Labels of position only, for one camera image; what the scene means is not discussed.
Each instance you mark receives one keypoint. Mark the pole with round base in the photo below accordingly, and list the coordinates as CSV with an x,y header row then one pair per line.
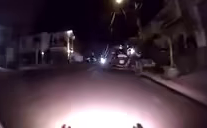
x,y
171,56

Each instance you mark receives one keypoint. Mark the pavement beside road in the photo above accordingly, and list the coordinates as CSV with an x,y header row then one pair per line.
x,y
197,83

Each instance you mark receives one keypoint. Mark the robot's own part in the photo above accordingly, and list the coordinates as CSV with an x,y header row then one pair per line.
x,y
138,126
66,126

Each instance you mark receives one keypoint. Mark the dark building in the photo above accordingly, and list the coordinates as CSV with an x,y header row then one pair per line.
x,y
191,33

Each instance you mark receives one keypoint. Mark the pale building with columns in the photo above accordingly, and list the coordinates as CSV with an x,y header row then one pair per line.
x,y
54,43

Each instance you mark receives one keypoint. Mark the street light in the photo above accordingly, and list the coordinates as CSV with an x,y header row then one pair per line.
x,y
118,1

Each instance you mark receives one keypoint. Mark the vehicle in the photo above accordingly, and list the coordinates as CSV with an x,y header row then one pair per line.
x,y
121,60

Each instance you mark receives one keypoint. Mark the grey paved road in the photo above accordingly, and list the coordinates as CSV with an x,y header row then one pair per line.
x,y
101,90

